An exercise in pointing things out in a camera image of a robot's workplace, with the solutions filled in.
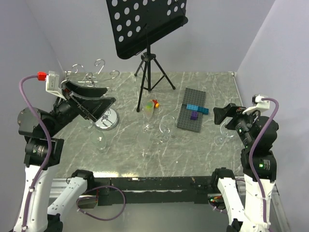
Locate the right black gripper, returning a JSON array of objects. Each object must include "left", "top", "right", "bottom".
[{"left": 212, "top": 101, "right": 261, "bottom": 145}]

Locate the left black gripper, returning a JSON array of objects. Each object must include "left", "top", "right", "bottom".
[{"left": 46, "top": 79, "right": 115, "bottom": 136}]

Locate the clear wine glass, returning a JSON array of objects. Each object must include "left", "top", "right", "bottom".
[
  {"left": 159, "top": 115, "right": 176, "bottom": 143},
  {"left": 214, "top": 119, "right": 235, "bottom": 146}
]

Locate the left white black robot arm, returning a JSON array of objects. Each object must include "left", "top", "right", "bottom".
[{"left": 13, "top": 81, "right": 116, "bottom": 232}]

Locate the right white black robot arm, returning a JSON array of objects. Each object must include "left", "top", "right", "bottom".
[{"left": 211, "top": 97, "right": 279, "bottom": 232}]

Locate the clear glass beside rack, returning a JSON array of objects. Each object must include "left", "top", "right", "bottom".
[{"left": 81, "top": 119, "right": 94, "bottom": 131}]

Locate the blue lego brick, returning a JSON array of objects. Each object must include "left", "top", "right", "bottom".
[{"left": 186, "top": 104, "right": 209, "bottom": 115}]

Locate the purple lego brick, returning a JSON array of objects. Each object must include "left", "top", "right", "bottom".
[{"left": 190, "top": 111, "right": 198, "bottom": 121}]

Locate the grey lego baseplate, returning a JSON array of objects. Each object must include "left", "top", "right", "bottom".
[{"left": 176, "top": 88, "right": 208, "bottom": 132}]

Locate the colourful lego toy car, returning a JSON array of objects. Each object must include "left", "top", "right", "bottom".
[{"left": 151, "top": 99, "right": 160, "bottom": 108}]

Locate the clear flute front centre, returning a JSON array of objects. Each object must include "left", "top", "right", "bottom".
[{"left": 137, "top": 131, "right": 150, "bottom": 157}]

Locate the black perforated music stand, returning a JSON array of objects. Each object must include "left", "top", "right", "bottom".
[{"left": 106, "top": 0, "right": 188, "bottom": 111}]

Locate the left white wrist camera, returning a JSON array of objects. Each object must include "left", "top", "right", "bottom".
[{"left": 37, "top": 71, "right": 65, "bottom": 99}]

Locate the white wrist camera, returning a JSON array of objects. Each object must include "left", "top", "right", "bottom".
[
  {"left": 37, "top": 71, "right": 65, "bottom": 99},
  {"left": 242, "top": 94, "right": 270, "bottom": 115}
]

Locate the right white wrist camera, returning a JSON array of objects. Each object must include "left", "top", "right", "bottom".
[{"left": 242, "top": 94, "right": 270, "bottom": 115}]

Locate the purple cable loop under rail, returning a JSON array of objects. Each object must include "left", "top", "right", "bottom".
[{"left": 76, "top": 185, "right": 126, "bottom": 221}]

